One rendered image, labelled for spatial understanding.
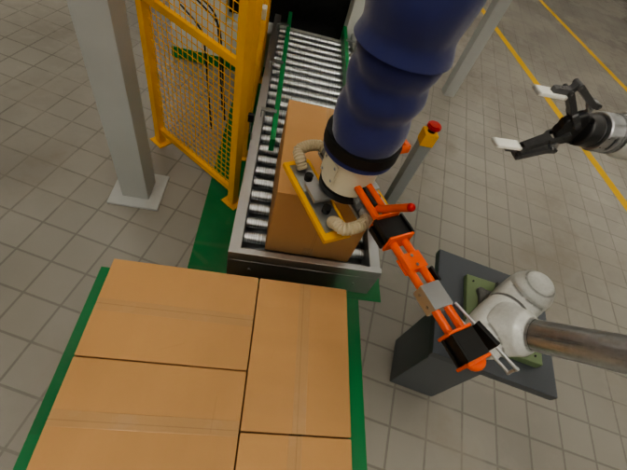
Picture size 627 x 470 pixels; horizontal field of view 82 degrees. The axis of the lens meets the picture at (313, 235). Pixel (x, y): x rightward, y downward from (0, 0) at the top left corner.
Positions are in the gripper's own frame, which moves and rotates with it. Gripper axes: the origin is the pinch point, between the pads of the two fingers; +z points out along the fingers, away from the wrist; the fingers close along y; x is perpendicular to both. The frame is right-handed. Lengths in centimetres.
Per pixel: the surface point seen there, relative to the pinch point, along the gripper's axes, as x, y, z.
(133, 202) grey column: 94, 156, 119
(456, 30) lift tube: 8.3, -11.1, 19.0
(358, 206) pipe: 7.4, 42.0, 21.1
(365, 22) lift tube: 17.1, -5.5, 34.4
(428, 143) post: 70, 62, -32
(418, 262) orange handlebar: -15.7, 35.7, 10.2
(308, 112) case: 81, 63, 27
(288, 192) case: 30, 63, 38
